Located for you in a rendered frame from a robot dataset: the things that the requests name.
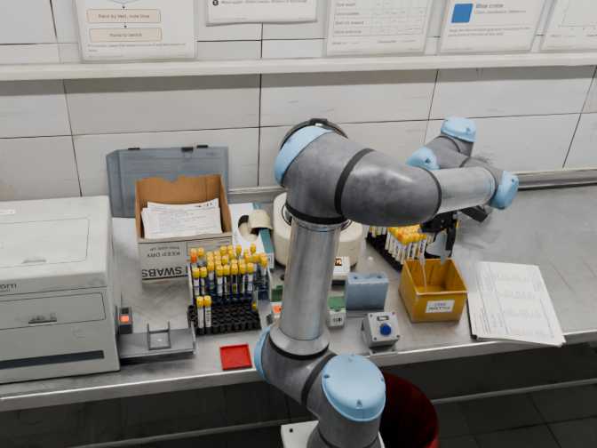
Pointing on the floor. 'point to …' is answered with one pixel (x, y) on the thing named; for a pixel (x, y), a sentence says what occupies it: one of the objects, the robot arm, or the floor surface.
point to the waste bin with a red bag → (408, 416)
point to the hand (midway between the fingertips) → (440, 251)
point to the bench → (171, 388)
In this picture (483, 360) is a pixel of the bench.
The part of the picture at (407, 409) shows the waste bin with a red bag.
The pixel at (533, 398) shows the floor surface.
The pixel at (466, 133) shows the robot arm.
